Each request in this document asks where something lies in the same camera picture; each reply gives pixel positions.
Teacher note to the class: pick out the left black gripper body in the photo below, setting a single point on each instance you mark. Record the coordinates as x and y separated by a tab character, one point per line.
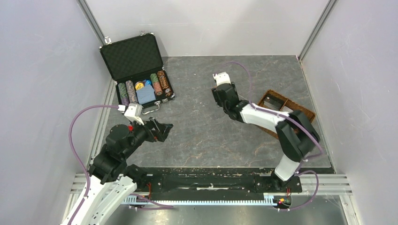
152	134

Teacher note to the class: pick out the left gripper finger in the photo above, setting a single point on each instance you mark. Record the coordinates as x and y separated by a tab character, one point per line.
160	122
163	132

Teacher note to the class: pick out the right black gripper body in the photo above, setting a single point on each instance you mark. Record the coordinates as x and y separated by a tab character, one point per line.
219	103

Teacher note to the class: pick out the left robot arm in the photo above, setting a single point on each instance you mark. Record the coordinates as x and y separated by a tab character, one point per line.
110	178

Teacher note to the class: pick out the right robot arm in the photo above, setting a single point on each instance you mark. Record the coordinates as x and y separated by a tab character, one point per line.
294	131

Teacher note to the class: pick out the blue playing card deck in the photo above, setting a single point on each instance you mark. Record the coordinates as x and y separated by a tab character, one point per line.
146	94

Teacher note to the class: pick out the dark card in basket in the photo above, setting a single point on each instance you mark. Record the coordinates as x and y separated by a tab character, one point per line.
273	102

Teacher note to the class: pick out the brown wicker divided basket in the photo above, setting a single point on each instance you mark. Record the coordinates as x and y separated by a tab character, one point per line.
289	105

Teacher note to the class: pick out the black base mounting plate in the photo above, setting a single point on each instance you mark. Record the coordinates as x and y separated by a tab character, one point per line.
213	183

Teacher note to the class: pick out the grey purple chip stack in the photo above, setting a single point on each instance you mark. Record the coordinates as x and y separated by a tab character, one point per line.
131	91

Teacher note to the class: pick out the green purple chip stack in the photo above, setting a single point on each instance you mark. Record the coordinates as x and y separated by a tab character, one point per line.
123	94

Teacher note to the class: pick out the green red chip stack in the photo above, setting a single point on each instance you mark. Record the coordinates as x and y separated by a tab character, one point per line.
156	84

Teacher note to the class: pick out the brown orange chip stack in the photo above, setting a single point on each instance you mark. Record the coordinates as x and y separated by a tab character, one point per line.
164	83

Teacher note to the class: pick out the black poker chip case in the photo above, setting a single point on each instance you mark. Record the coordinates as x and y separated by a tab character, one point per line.
135	59

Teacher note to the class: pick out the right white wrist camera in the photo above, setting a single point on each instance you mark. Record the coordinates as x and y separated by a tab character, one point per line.
221	78

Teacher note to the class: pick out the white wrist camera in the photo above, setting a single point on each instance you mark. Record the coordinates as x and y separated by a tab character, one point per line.
221	78
133	112

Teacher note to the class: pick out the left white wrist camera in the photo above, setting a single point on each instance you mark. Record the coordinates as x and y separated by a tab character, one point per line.
133	112

